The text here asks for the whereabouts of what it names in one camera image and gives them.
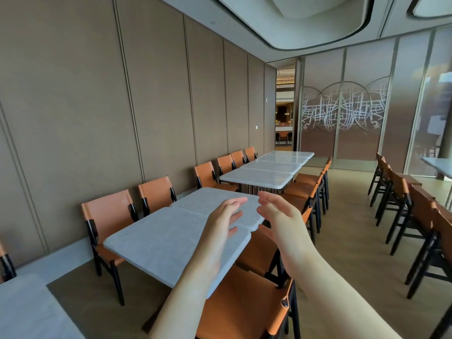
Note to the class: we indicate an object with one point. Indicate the single white marble table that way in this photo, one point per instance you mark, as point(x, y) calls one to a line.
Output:
point(439, 165)
point(28, 310)

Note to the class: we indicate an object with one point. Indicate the person's left hand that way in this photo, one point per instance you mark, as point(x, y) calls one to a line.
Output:
point(215, 240)

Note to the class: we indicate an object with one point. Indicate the person's right thumb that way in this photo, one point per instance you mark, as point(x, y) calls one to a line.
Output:
point(265, 233)

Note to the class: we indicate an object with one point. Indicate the person's left thumb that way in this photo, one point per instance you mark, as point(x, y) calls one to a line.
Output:
point(234, 232)

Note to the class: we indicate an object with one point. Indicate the person's right hand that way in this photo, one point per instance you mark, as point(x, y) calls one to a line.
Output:
point(289, 236)

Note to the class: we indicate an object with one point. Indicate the row of white marble tables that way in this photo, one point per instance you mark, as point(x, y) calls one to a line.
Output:
point(152, 240)

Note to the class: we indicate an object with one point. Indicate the person's right forearm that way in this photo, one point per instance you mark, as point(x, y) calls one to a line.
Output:
point(339, 303)

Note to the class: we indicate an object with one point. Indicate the orange chair with black frame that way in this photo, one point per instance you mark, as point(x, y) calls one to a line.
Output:
point(7, 265)
point(400, 186)
point(379, 162)
point(257, 254)
point(445, 324)
point(300, 192)
point(310, 178)
point(386, 175)
point(243, 307)
point(423, 206)

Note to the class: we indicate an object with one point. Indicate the person's left forearm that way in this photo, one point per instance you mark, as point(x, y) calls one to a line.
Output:
point(187, 307)

